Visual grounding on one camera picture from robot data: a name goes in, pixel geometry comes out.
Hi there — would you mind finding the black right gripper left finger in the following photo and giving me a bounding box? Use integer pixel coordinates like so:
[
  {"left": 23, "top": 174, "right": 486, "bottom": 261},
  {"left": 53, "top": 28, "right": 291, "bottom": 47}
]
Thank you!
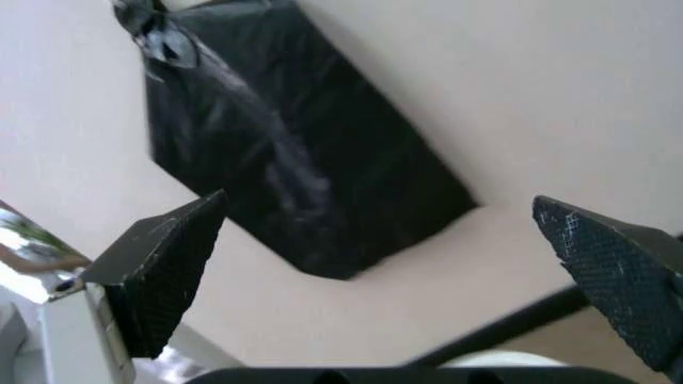
[{"left": 0, "top": 190, "right": 229, "bottom": 384}]

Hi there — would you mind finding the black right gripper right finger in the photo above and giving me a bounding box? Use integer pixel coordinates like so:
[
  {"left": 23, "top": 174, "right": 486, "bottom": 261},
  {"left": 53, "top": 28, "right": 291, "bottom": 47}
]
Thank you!
[{"left": 531, "top": 194, "right": 683, "bottom": 374}]

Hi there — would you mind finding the black plastic garbage bag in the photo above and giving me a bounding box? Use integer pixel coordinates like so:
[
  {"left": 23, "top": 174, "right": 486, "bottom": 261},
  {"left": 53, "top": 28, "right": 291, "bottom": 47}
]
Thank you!
[{"left": 110, "top": 0, "right": 338, "bottom": 219}]

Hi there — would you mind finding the black rectangular trash bin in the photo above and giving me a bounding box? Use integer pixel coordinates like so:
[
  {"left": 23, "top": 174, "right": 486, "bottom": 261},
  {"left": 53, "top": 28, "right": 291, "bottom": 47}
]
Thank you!
[{"left": 142, "top": 0, "right": 480, "bottom": 282}]

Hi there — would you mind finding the white rounded robot shell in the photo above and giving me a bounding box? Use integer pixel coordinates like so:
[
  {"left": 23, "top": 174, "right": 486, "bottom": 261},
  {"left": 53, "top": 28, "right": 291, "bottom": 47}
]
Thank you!
[{"left": 439, "top": 350, "right": 581, "bottom": 370}]

